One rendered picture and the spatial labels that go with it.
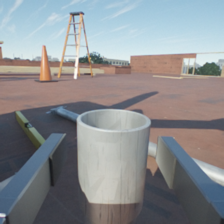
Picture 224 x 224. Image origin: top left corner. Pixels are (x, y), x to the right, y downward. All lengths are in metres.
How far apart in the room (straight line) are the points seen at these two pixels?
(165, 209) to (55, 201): 0.25
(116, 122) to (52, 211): 0.32
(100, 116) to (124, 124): 0.02
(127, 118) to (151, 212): 0.31
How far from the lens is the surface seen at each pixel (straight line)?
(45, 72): 3.60
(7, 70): 6.04
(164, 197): 0.48
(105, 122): 0.15
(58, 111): 1.07
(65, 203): 0.45
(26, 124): 0.84
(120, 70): 10.32
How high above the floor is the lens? 0.31
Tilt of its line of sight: 15 degrees down
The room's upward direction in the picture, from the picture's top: 2 degrees clockwise
